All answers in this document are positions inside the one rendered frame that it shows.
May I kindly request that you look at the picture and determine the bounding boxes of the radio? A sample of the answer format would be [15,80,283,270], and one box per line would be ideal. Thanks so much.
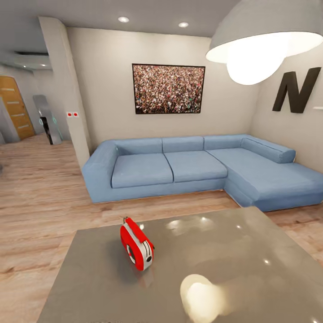
[120,217,155,271]

